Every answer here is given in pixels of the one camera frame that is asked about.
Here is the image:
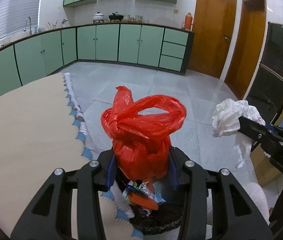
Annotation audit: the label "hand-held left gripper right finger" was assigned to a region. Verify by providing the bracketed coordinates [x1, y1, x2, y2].
[168, 147, 273, 240]

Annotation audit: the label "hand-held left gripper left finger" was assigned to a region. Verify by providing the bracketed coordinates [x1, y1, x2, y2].
[11, 150, 118, 240]

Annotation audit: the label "small white green wrapper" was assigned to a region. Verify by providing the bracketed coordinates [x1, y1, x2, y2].
[124, 180, 155, 198]

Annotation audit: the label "white tissue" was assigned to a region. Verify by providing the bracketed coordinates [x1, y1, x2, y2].
[211, 99, 266, 169]

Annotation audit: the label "red plastic bag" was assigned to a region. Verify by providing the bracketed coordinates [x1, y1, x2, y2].
[101, 86, 187, 180]

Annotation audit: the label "orange foam fruit net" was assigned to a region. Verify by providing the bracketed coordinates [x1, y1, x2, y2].
[128, 191, 159, 210]

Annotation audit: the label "trash bin with black liner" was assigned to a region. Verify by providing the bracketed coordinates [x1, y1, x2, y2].
[114, 145, 189, 235]

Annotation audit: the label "cardboard box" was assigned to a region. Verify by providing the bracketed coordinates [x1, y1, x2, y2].
[250, 142, 283, 187]

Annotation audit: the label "white knit garment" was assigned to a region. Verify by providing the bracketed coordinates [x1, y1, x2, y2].
[241, 182, 277, 227]

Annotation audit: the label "white lace table cover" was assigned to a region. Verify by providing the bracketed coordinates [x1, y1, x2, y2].
[63, 72, 94, 160]

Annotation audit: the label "red thermos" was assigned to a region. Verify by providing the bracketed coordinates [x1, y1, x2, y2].
[184, 12, 193, 30]

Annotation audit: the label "green base cabinets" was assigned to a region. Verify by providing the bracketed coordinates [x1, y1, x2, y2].
[0, 23, 195, 108]

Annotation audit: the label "black wok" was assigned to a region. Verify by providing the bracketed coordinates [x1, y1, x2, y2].
[108, 12, 124, 22]

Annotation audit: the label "metal faucet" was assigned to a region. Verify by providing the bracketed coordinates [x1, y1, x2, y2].
[24, 17, 32, 35]

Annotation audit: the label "wooden door with dark frame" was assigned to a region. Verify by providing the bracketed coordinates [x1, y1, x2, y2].
[224, 0, 267, 100]

